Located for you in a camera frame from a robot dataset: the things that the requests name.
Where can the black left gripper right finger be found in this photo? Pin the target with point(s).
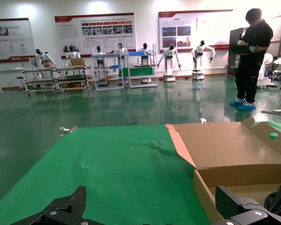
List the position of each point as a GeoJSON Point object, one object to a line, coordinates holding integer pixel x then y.
{"type": "Point", "coordinates": [229, 204]}

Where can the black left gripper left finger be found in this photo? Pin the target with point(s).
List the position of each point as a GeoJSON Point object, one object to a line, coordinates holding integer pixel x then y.
{"type": "Point", "coordinates": [70, 206]}

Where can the brown cardboard mailer box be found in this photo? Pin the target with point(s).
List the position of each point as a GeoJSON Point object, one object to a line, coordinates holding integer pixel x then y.
{"type": "Point", "coordinates": [224, 145]}

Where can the green table cloth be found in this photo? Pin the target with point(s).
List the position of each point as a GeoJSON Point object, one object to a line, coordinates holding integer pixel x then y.
{"type": "Point", "coordinates": [119, 164]}

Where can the metal bar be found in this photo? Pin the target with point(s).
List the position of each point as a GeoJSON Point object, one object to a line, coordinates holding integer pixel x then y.
{"type": "Point", "coordinates": [276, 112]}

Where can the metal tube rack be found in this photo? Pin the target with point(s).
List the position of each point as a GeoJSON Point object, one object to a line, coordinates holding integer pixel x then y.
{"type": "Point", "coordinates": [39, 81]}
{"type": "Point", "coordinates": [72, 80]}

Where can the small cardboard carton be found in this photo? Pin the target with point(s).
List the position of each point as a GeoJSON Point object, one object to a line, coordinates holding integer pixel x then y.
{"type": "Point", "coordinates": [48, 65]}

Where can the large cardboard carton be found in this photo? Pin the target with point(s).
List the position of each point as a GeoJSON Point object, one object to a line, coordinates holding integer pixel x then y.
{"type": "Point", "coordinates": [77, 62]}

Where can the white table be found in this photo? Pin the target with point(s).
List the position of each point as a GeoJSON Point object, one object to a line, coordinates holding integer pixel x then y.
{"type": "Point", "coordinates": [7, 70]}

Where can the white black humanoid robot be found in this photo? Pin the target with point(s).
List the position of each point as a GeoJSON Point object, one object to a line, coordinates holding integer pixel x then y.
{"type": "Point", "coordinates": [41, 58]}
{"type": "Point", "coordinates": [72, 55]}
{"type": "Point", "coordinates": [200, 50]}
{"type": "Point", "coordinates": [145, 50]}
{"type": "Point", "coordinates": [120, 51]}
{"type": "Point", "coordinates": [99, 56]}
{"type": "Point", "coordinates": [169, 55]}

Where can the white machine stand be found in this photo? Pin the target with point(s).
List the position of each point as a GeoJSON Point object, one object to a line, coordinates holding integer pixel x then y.
{"type": "Point", "coordinates": [269, 58]}

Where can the white rack with green cloth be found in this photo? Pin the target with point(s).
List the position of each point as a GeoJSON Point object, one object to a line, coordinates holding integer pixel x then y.
{"type": "Point", "coordinates": [140, 70]}

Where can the white shelf rack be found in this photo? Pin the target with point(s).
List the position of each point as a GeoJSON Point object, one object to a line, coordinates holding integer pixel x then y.
{"type": "Point", "coordinates": [107, 55]}

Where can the green folder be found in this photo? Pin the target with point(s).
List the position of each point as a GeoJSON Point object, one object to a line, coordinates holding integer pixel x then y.
{"type": "Point", "coordinates": [241, 49]}

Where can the dark cabinet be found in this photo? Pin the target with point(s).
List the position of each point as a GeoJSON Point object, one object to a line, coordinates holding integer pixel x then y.
{"type": "Point", "coordinates": [234, 37]}

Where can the blue plastic tray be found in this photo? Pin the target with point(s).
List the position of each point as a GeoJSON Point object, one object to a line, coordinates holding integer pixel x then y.
{"type": "Point", "coordinates": [137, 53]}

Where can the person in black clothes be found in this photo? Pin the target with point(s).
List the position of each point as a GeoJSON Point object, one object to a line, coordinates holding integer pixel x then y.
{"type": "Point", "coordinates": [257, 37]}

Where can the white red wall poster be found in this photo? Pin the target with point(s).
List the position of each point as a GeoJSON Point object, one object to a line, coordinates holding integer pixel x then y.
{"type": "Point", "coordinates": [192, 30]}
{"type": "Point", "coordinates": [11, 39]}
{"type": "Point", "coordinates": [96, 30]}

